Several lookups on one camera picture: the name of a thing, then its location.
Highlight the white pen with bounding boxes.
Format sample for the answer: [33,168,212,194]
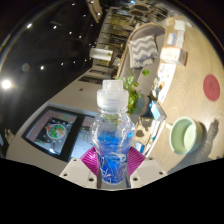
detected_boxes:
[149,121,166,144]

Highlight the blue white card pack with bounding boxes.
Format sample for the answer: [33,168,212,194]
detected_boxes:
[165,31,179,48]

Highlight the clear bottle with blue label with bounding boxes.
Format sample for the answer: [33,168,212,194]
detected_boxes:
[89,79,137,185]

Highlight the grey white chevron cushion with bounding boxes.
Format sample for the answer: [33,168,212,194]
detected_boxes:
[128,34,159,69]

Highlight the light green cup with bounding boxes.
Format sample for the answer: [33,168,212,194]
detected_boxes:
[165,115,205,156]

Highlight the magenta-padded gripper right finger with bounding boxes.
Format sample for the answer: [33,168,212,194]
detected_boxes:
[125,146,168,190]

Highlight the grey curved sofa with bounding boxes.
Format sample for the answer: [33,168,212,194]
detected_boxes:
[114,22,168,91]

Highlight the group of ceiling lights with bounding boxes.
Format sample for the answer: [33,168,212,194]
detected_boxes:
[0,0,101,91]

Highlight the light blue small box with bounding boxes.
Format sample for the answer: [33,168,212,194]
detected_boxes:
[148,99,168,122]

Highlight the white round pillar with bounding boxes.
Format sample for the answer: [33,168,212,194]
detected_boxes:
[89,47,114,62]

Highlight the window with festive decals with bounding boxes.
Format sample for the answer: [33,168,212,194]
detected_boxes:
[21,105,98,163]

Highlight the white napkin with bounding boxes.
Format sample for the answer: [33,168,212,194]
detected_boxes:
[173,19,187,33]

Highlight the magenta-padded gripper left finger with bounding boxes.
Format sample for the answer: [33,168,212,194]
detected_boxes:
[59,146,102,190]

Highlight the green potted plant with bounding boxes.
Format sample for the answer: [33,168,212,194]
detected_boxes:
[114,68,151,116]

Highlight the white printed paper sheet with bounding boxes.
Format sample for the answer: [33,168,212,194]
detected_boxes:
[156,62,178,104]

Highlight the flat round red coaster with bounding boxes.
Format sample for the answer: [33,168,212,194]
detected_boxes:
[202,73,221,102]

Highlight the blue white small box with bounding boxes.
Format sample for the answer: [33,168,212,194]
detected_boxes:
[133,141,146,154]

